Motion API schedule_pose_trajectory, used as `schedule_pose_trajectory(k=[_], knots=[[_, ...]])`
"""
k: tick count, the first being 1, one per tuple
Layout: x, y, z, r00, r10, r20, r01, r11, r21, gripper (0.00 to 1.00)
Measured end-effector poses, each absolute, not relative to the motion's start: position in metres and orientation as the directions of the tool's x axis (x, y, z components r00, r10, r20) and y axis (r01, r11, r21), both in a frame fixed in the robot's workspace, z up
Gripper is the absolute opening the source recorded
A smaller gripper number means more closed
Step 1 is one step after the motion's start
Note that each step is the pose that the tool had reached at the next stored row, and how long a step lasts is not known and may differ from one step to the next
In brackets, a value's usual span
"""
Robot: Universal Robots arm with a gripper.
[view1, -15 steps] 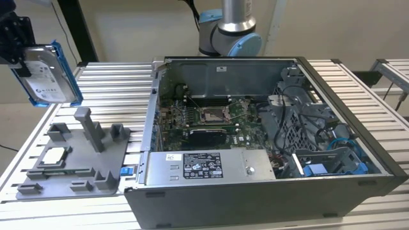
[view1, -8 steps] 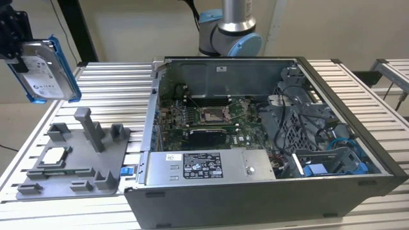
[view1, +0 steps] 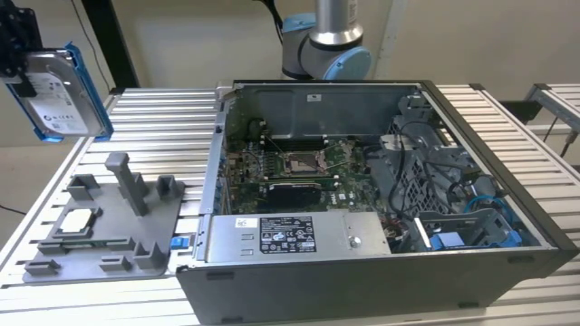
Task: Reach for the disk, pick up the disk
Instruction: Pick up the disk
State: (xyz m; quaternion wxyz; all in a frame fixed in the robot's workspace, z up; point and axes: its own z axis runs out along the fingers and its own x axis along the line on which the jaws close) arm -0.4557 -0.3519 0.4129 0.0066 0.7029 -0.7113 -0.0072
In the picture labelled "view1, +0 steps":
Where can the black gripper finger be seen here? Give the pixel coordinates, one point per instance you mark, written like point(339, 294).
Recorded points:
point(26, 85)

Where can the hard disk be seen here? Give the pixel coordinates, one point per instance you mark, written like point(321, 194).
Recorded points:
point(57, 98)

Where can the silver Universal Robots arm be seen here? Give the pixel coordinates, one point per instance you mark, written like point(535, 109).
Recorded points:
point(326, 51)

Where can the grey disk bay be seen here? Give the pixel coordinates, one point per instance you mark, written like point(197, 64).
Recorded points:
point(481, 220)

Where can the silver CPU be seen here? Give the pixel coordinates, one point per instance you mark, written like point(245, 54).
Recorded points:
point(81, 221)

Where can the grey parts rack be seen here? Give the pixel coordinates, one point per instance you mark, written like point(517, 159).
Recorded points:
point(114, 231)

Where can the blue case latch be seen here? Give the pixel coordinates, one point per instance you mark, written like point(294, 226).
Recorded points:
point(179, 243)

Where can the thin locking lever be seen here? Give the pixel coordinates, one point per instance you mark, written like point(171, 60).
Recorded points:
point(281, 146)

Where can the CPU socket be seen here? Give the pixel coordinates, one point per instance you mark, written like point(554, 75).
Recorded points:
point(302, 164)

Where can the black graphics card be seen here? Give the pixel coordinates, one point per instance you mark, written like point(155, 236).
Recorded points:
point(294, 195)

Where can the green motherboard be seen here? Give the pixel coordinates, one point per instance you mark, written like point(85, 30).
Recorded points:
point(349, 190)

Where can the silver power supply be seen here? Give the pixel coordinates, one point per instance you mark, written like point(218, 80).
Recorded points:
point(326, 237)

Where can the grey perforated drive cage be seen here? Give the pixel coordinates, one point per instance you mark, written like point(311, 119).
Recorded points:
point(417, 183)

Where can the black open PC case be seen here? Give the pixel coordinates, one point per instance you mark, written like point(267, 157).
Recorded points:
point(363, 292)

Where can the blue bay clip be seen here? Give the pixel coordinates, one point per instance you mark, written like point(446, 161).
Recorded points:
point(446, 240)

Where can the slatted metal side table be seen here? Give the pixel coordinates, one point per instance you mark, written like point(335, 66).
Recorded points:
point(559, 102)

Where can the black upright post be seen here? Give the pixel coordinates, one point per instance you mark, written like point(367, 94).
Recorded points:
point(114, 40)

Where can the black table bracket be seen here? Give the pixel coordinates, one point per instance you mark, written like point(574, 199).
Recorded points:
point(522, 111)

